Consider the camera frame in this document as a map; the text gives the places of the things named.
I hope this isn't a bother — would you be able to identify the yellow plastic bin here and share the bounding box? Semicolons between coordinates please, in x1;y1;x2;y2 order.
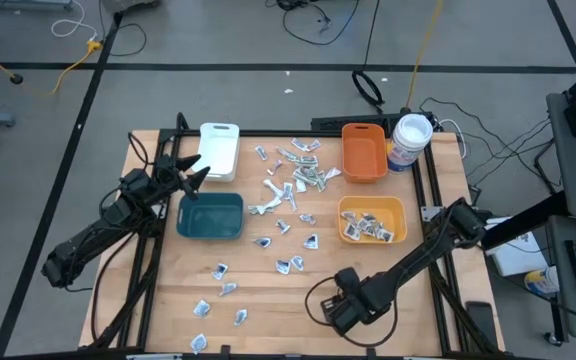
337;195;409;245

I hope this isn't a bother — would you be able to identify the yellow floor cable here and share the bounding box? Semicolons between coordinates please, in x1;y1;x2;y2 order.
0;37;104;96

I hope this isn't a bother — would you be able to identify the black hanging cable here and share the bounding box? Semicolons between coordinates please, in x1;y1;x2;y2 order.
351;0;386;114

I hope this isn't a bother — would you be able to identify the black phone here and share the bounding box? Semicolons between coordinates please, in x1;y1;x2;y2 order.
465;301;499;349

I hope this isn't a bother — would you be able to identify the white plastic bin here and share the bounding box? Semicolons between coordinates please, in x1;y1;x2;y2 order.
191;122;242;183

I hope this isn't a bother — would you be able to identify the black metal beam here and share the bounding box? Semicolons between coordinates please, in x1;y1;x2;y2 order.
480;192;569;251

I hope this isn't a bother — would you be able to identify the yellow hanging cable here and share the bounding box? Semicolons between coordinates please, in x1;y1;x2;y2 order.
405;0;444;112

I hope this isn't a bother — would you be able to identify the white disinfectant wipes canister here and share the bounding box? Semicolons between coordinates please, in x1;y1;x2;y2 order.
386;113;435;174

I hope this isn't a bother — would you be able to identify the white box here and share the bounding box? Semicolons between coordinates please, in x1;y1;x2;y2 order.
485;217;549;277

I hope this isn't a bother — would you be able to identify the white yellow wipes bottle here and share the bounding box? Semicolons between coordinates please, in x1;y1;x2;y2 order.
523;266;560;296

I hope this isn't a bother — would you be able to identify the black floor cable bundle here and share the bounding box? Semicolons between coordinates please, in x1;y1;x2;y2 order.
265;0;362;47

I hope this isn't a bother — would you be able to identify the white floor cable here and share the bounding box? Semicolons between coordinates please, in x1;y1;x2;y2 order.
50;0;100;42

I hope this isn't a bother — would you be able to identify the orange plastic bin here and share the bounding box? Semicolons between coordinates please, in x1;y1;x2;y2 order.
340;123;389;185

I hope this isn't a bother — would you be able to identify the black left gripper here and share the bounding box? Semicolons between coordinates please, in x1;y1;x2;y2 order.
153;154;212;201

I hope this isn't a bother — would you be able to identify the teal plastic bin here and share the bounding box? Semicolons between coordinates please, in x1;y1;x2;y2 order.
176;192;245;241

